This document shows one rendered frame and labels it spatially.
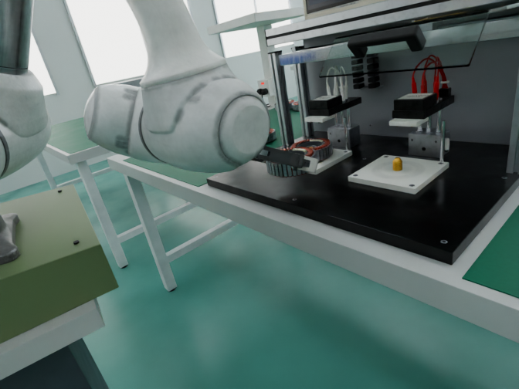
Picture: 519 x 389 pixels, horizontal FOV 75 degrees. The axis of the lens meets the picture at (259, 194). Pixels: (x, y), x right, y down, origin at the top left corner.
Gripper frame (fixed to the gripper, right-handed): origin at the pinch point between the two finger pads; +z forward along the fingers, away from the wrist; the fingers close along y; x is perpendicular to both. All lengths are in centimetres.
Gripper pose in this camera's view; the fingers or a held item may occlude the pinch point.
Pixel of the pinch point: (290, 160)
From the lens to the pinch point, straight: 74.9
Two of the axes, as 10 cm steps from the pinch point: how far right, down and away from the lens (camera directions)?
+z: 7.3, 1.0, 6.8
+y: 6.5, 2.0, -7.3
